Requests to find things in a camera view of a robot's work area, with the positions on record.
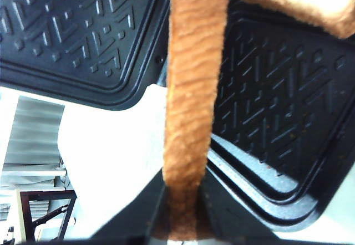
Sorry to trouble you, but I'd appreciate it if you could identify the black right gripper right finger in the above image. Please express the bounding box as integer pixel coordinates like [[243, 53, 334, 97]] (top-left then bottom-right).
[[198, 171, 277, 244]]

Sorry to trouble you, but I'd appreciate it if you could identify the mint green breakfast maker base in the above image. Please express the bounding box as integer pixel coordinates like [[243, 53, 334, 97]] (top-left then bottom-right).
[[207, 0, 354, 235]]

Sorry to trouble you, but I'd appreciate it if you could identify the mint green breakfast maker lid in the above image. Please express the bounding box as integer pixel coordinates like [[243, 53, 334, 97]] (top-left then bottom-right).
[[1, 0, 170, 110]]

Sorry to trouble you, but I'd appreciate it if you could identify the dark wooden chair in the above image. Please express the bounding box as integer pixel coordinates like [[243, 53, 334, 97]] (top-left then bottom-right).
[[19, 189, 78, 242]]

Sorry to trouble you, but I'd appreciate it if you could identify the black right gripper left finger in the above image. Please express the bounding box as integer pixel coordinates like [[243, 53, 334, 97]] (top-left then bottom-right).
[[88, 177, 169, 245]]

